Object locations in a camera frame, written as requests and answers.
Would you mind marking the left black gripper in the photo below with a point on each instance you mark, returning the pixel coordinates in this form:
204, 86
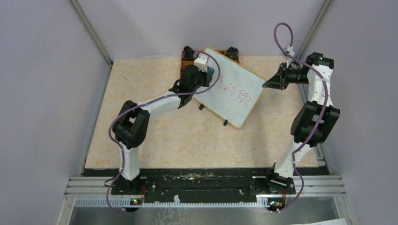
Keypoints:
208, 76

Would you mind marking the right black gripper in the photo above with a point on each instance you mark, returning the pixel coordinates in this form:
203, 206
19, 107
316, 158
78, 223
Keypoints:
275, 82

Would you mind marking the whiteboard with yellow frame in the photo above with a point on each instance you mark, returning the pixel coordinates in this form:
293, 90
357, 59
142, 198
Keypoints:
236, 91

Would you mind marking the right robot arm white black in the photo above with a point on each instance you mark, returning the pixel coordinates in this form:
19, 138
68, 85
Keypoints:
313, 123

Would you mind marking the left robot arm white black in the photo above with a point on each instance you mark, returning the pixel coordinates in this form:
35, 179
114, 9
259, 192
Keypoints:
131, 125

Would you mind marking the rolled dark tie left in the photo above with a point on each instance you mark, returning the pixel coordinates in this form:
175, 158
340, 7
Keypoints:
188, 53

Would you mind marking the rolled dark tie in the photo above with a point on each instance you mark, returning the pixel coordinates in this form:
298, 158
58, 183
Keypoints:
188, 53
232, 53

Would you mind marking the rolled dark tie right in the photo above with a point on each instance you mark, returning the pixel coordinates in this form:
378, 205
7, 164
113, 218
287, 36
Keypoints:
232, 53

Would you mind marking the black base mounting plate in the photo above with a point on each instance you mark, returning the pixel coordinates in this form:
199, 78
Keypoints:
204, 196

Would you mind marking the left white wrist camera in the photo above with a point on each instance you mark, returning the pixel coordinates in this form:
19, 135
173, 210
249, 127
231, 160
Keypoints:
201, 62

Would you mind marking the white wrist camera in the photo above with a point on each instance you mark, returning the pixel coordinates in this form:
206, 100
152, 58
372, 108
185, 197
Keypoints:
201, 62
289, 51

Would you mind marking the wire whiteboard stand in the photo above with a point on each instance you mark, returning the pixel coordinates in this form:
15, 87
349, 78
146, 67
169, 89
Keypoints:
201, 107

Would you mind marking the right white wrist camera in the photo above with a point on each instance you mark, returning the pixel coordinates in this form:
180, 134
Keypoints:
289, 51

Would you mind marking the aluminium frame rail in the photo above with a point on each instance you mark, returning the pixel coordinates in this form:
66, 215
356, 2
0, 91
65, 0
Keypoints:
307, 186

